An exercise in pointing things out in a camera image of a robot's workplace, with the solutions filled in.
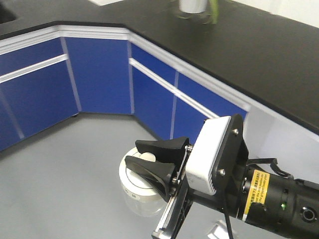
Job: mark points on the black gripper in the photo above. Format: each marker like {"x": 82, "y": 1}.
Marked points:
{"x": 168, "y": 178}

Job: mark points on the glass jar with cream lid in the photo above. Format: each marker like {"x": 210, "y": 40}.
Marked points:
{"x": 140, "y": 196}

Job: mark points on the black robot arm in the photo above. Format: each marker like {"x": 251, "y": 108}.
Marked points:
{"x": 275, "y": 201}

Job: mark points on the blue lab cabinet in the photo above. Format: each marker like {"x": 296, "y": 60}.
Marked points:
{"x": 59, "y": 58}

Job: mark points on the white cup on counter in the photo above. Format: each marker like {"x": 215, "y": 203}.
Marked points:
{"x": 192, "y": 6}

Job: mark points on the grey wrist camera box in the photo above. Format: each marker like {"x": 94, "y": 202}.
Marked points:
{"x": 201, "y": 160}

